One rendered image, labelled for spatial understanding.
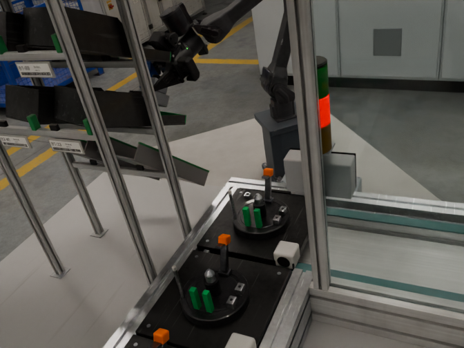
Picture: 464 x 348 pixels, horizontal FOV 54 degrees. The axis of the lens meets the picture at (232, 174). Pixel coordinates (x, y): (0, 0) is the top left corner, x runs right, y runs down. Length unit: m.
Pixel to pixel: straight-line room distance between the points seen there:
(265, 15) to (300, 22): 3.61
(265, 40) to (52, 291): 3.44
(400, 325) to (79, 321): 0.72
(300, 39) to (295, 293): 0.51
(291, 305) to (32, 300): 0.69
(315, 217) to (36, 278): 0.82
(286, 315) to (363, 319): 0.16
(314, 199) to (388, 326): 0.31
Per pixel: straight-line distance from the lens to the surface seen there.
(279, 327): 0.91
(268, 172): 1.10
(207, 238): 1.09
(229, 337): 0.88
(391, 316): 0.95
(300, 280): 0.98
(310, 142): 0.74
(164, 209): 1.43
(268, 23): 4.28
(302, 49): 0.69
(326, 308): 0.99
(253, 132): 1.75
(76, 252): 1.39
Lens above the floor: 1.66
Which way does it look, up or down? 32 degrees down
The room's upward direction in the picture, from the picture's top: 11 degrees counter-clockwise
